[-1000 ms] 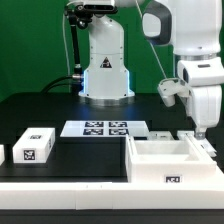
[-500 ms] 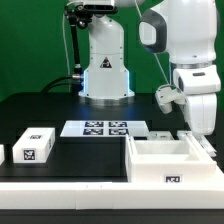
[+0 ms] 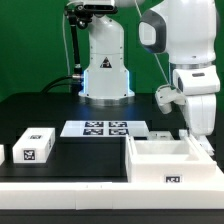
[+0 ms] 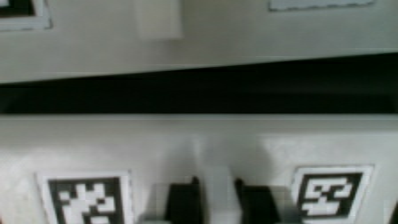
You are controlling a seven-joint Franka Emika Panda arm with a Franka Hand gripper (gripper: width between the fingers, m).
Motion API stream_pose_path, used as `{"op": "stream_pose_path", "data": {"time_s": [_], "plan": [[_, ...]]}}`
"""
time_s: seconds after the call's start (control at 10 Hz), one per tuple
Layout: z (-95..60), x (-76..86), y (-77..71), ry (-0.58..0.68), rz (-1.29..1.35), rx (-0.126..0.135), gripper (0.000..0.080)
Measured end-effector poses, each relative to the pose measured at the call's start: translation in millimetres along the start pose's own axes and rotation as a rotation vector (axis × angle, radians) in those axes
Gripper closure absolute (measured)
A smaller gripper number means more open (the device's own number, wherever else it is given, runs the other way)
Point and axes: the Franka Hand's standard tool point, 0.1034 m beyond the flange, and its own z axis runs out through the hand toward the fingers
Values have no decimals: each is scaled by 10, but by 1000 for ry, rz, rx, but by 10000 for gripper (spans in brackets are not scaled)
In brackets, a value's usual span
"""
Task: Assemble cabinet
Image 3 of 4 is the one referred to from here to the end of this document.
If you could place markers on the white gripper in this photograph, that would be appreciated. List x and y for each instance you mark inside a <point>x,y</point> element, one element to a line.
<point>199,114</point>

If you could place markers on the white cabinet top block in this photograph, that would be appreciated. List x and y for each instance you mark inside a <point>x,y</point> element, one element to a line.
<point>34,146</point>

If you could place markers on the white block left edge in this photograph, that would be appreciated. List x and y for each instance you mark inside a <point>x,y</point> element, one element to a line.
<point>2,154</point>

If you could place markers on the white base tag plate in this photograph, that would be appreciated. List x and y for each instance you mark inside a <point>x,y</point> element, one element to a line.
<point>104,129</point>

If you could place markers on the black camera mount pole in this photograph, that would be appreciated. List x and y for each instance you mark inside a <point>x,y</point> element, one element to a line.
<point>78,19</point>

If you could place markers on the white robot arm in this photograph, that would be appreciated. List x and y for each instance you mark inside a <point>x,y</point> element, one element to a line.
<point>124,36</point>

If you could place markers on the white cabinet body box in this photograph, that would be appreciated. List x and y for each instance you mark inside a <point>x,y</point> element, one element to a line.
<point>167,161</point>

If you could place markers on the white fence wall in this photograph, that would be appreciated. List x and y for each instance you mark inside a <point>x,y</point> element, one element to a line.
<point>59,195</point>

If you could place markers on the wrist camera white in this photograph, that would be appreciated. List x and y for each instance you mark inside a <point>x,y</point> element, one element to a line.
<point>165,95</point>

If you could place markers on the white cabinet door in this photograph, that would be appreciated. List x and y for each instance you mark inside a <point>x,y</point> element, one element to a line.
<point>160,135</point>
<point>202,140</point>

